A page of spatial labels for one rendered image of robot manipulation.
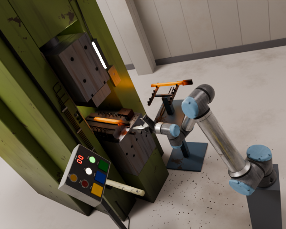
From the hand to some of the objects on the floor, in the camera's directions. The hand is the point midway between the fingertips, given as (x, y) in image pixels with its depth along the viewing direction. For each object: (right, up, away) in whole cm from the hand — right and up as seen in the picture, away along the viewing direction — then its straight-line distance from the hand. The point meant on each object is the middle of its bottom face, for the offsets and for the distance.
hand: (136, 122), depth 212 cm
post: (-2, -113, +31) cm, 117 cm away
